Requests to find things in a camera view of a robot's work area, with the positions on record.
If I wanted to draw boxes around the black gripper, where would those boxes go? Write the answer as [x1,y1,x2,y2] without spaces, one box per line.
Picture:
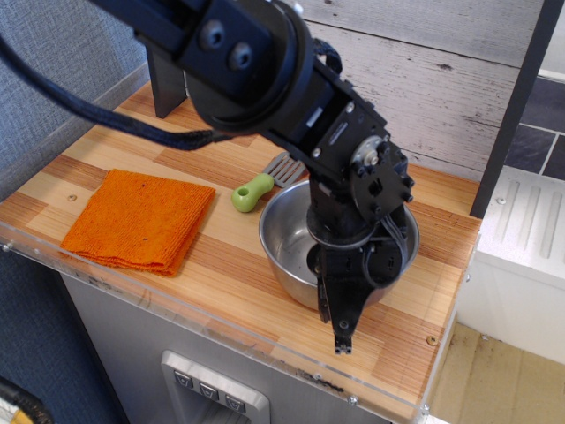
[307,207,409,355]

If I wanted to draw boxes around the stainless steel pot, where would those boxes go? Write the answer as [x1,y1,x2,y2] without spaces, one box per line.
[258,178,420,311]

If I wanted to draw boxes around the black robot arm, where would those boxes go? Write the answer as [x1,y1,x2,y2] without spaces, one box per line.
[101,1,414,353]

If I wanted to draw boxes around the silver dispenser button panel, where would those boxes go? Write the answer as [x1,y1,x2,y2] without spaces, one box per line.
[161,350,271,423]

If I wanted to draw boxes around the clear acrylic edge guard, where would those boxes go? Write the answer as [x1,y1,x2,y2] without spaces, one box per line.
[1,205,479,423]

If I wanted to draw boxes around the silver toy fridge cabinet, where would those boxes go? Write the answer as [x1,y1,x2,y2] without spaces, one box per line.
[63,276,384,423]

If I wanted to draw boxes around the white toy sink drainboard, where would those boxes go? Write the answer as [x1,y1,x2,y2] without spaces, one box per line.
[457,167,564,362]

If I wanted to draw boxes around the orange folded cloth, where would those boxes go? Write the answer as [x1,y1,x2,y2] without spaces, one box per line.
[61,170,215,277]

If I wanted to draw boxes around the yellow object bottom left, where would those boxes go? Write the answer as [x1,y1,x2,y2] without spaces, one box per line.
[10,410,33,424]

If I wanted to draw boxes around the green handled grey spatula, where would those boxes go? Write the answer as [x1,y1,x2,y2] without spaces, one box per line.
[231,152,306,213]

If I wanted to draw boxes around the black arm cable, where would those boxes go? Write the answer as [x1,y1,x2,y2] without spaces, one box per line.
[0,30,235,152]

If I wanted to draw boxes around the dark grey right post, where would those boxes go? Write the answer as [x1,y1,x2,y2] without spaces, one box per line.
[470,0,564,218]

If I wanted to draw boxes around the dark grey post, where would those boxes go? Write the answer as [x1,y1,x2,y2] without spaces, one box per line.
[470,0,564,218]
[146,47,187,118]

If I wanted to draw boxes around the dark grey left post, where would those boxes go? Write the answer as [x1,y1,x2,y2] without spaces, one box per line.
[146,47,187,118]

